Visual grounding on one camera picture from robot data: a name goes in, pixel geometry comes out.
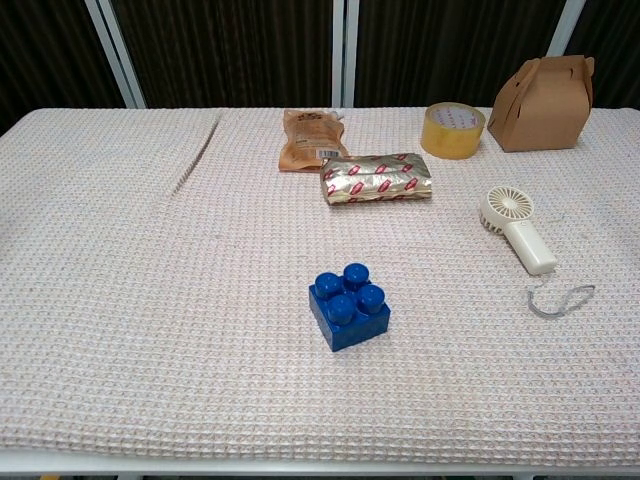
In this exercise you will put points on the blue toy building block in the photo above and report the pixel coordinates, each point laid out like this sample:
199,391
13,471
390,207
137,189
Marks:
348,311

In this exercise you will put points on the yellow packing tape roll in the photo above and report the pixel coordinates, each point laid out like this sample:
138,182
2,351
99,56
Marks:
451,131

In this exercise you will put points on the brown spout pouch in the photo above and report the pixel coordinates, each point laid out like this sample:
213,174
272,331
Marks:
310,140

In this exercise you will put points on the white waffle weave tablecloth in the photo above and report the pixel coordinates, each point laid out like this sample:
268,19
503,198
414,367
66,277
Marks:
200,280

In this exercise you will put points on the white handheld fan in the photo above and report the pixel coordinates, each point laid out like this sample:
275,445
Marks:
517,225

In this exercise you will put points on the gold foil snack package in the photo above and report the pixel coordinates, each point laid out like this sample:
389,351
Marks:
376,179

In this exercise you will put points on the brown kraft paper box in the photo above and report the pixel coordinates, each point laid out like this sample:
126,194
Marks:
542,105

